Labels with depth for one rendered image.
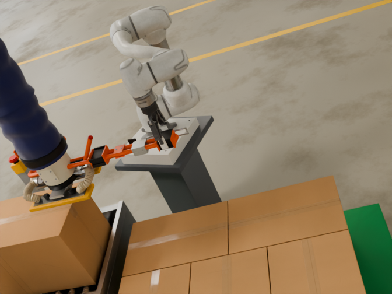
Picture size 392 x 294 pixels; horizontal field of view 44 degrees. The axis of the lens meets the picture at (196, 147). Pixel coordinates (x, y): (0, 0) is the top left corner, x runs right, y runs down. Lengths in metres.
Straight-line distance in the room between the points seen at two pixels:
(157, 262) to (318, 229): 0.86
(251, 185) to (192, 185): 0.64
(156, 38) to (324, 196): 1.20
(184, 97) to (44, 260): 1.20
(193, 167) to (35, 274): 1.16
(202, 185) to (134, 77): 1.42
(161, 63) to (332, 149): 2.01
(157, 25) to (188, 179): 1.06
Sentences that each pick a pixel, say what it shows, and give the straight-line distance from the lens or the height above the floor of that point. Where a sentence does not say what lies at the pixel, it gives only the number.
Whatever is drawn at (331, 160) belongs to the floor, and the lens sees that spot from 3.66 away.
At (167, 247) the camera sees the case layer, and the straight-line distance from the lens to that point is 2.70.
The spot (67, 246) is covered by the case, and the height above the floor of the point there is 0.86.
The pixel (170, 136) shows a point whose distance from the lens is 2.20.
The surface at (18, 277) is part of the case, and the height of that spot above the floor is 0.71.
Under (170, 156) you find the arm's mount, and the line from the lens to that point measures 2.83.
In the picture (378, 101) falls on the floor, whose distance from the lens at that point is 4.13.
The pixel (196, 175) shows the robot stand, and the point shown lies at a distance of 3.21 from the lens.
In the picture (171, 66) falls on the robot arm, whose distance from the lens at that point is 2.04.
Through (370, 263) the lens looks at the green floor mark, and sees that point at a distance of 2.98.
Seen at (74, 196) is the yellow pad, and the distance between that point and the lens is 2.42.
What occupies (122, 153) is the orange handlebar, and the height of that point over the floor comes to 1.20.
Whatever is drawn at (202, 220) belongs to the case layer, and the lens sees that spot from 2.73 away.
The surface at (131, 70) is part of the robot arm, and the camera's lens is 2.03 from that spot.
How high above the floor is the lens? 2.35
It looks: 33 degrees down
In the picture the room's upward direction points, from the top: 25 degrees counter-clockwise
